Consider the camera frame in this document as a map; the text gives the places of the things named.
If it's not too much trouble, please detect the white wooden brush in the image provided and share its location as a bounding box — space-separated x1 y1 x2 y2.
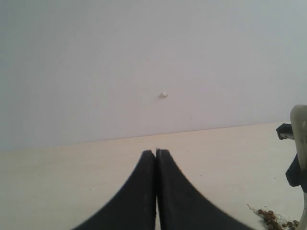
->
290 104 307 230

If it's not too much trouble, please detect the brown beans and rice pile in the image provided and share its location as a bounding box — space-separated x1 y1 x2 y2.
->
247 204 299 230

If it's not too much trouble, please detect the white wall plug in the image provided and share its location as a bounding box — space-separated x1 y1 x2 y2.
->
158 92 169 98

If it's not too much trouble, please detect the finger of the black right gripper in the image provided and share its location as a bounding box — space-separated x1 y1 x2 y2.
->
285 154 301 187
276 123 294 140

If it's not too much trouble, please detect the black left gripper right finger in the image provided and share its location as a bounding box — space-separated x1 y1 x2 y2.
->
155 149 251 230

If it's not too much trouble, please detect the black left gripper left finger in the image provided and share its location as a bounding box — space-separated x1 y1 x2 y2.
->
76 150 156 230

